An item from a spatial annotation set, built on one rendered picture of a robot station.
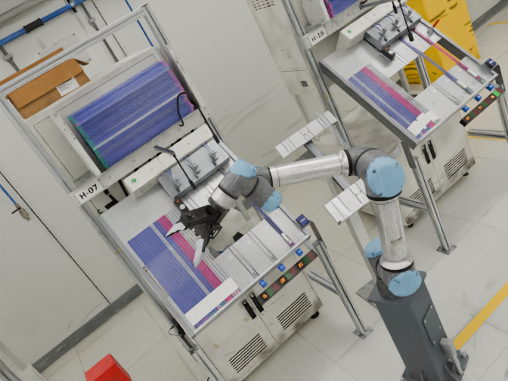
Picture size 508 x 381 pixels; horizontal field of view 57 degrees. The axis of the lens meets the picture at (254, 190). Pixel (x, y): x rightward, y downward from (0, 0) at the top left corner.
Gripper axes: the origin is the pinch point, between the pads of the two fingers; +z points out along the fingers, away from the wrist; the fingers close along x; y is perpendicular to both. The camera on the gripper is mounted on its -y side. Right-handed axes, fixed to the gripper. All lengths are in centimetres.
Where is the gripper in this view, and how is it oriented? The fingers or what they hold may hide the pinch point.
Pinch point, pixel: (178, 252)
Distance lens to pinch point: 149.3
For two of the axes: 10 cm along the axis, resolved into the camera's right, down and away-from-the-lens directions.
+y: 4.5, 1.6, 8.8
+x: -6.6, -6.0, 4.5
